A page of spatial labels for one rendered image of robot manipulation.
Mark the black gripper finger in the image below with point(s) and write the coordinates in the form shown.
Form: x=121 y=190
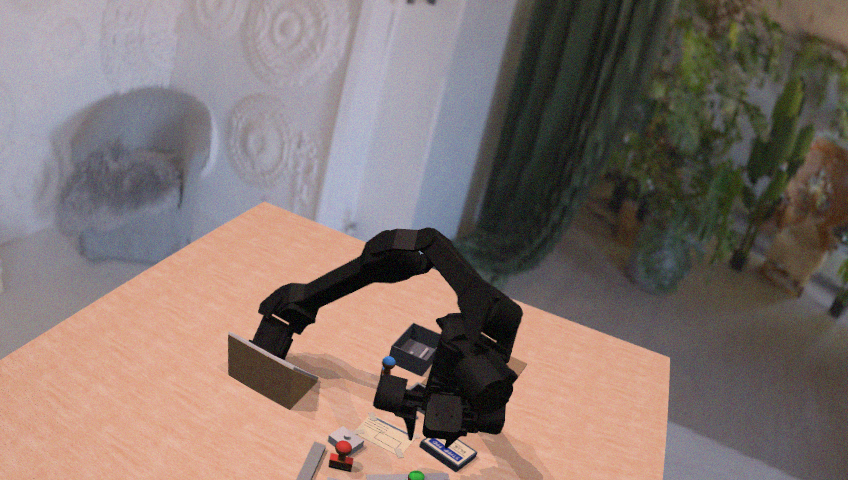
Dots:
x=448 y=443
x=410 y=422

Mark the cream inspection card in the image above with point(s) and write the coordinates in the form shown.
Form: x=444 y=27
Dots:
x=384 y=434

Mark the black stamp pad tin with blue label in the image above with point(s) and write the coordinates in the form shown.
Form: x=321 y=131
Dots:
x=455 y=457

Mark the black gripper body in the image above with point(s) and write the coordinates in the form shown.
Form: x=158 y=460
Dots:
x=392 y=396

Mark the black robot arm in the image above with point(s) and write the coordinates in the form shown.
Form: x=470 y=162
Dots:
x=476 y=363

